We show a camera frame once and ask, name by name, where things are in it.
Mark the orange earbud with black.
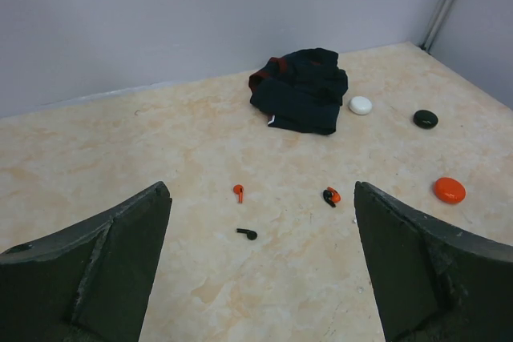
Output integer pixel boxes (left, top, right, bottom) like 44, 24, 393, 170
322, 187, 341, 207

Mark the dark navy folded cloth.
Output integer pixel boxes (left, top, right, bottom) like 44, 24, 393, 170
248, 48, 349, 135

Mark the aluminium corner post right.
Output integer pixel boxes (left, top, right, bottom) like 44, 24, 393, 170
419, 0, 455, 53

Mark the black earbud charging case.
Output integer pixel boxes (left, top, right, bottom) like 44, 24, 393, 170
413, 110, 438, 130

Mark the orange earbud charging case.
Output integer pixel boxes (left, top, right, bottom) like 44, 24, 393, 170
433, 177, 467, 204

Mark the white earbud charging case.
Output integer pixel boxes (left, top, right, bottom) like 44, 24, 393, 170
349, 96, 373, 115

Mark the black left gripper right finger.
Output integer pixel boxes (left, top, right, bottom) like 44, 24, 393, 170
354, 182, 512, 341

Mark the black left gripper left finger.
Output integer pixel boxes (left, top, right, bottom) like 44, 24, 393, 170
1, 182, 172, 341

